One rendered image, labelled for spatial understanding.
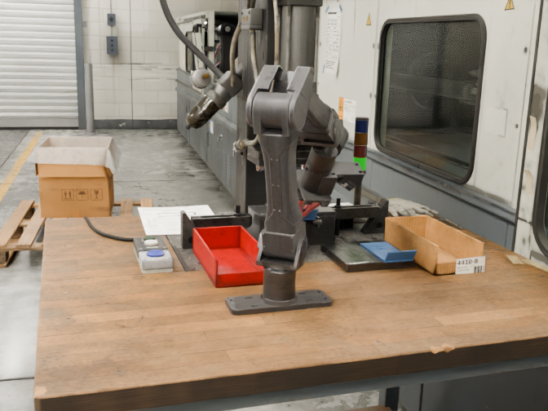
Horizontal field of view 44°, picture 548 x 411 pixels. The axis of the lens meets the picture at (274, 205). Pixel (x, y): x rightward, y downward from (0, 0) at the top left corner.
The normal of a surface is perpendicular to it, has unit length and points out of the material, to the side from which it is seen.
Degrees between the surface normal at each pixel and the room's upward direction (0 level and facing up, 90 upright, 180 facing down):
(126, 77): 90
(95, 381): 0
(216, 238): 90
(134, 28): 90
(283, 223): 103
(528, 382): 90
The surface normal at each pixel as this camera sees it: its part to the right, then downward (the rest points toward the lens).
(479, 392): -0.97, 0.03
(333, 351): 0.03, -0.97
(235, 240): 0.30, 0.23
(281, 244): -0.38, 0.42
